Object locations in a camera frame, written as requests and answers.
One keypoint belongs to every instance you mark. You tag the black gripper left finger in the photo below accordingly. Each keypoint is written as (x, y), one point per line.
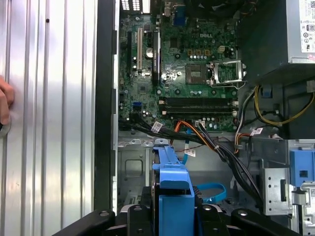
(137, 221)

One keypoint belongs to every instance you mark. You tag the blue VGA port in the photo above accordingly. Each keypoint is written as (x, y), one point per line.
(179, 16)

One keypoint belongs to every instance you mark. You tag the black open PC case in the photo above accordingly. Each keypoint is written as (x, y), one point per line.
(104, 123)

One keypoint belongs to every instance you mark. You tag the green motherboard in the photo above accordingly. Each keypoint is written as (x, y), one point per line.
(177, 49)

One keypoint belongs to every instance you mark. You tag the black RAM slot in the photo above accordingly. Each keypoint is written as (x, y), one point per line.
(197, 99)
(197, 103)

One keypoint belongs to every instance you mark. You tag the metal socket cover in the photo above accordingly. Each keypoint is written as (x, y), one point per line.
(240, 71)

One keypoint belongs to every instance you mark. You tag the CPU socket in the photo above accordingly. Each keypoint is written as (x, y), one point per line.
(197, 74)

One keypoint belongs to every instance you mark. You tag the grey power supply unit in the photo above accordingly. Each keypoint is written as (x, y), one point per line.
(261, 37)

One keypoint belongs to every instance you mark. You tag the hard disk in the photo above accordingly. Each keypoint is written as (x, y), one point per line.
(172, 177)

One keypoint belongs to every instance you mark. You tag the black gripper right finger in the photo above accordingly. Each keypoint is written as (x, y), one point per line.
(211, 221)

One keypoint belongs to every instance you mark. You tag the round coin battery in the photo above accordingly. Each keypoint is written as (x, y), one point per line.
(149, 52)

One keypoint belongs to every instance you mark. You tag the person's hand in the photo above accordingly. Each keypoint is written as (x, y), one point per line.
(6, 98)

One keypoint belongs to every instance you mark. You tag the white expansion slot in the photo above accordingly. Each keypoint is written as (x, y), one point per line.
(140, 49)

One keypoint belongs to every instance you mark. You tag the black expansion slot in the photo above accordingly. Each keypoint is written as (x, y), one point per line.
(129, 54)

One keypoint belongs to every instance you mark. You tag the blue plastic cage latch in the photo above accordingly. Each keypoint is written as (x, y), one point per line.
(301, 167)

